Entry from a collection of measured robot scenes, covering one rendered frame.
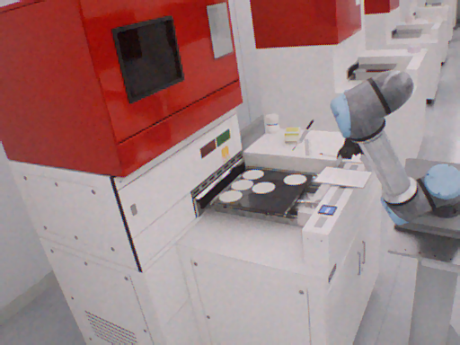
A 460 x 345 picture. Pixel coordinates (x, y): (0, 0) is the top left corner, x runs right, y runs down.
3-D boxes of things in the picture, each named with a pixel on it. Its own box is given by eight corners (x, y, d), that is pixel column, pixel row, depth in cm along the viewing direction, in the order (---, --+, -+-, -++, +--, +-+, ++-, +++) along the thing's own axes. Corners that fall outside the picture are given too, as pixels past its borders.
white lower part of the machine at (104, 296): (90, 354, 216) (37, 237, 182) (174, 269, 277) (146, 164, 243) (187, 405, 179) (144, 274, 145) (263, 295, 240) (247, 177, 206)
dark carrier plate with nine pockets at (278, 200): (210, 202, 172) (210, 200, 172) (247, 168, 198) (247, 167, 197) (283, 214, 154) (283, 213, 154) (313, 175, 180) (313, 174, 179)
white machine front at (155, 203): (138, 271, 147) (109, 177, 130) (242, 176, 207) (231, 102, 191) (145, 273, 145) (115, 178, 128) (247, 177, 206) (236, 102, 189)
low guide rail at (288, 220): (215, 211, 179) (214, 205, 178) (217, 208, 181) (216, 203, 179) (321, 230, 153) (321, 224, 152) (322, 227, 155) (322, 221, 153)
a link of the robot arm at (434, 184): (471, 197, 125) (472, 186, 114) (433, 215, 130) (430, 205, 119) (453, 168, 131) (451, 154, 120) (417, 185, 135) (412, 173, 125)
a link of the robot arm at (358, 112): (439, 216, 125) (379, 87, 99) (398, 235, 130) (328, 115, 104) (426, 193, 135) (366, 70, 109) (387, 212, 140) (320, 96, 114)
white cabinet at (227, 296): (208, 373, 194) (174, 244, 160) (285, 261, 266) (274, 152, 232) (330, 422, 161) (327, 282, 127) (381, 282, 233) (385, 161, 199)
